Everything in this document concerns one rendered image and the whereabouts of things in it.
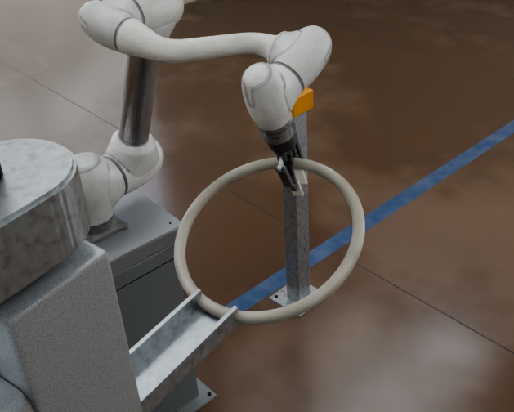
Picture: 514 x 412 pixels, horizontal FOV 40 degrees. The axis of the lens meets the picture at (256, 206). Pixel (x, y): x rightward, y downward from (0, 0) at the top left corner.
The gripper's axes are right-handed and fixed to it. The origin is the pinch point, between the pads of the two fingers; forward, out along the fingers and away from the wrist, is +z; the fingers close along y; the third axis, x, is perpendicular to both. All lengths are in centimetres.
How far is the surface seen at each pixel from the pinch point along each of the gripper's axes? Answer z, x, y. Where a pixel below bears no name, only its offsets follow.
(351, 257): -9.9, 23.4, 27.7
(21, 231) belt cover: -80, -1, 70
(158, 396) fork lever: -18, -6, 71
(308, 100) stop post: 45, -27, -73
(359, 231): -10.0, 23.5, 20.4
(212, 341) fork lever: -12, -2, 55
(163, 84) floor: 198, -226, -230
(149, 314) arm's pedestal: 56, -64, 22
